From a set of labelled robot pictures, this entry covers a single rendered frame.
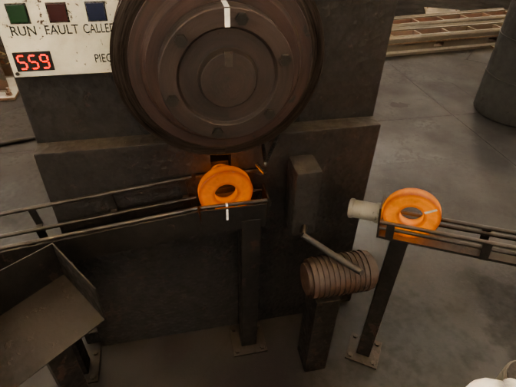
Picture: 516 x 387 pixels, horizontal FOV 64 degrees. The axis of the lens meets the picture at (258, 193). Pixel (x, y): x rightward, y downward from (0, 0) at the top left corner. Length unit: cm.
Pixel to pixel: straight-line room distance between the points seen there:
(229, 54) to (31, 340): 77
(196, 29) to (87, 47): 33
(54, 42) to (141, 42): 25
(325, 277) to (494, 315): 99
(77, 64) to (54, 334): 63
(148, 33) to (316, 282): 80
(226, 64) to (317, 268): 67
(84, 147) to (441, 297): 156
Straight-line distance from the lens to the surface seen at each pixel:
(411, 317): 191
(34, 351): 111
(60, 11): 107
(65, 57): 110
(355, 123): 127
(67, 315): 113
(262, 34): 86
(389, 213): 123
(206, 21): 84
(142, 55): 92
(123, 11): 92
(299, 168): 117
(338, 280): 127
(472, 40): 521
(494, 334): 201
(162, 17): 88
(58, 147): 121
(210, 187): 114
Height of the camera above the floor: 145
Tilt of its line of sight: 38 degrees down
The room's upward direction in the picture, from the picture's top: 2 degrees clockwise
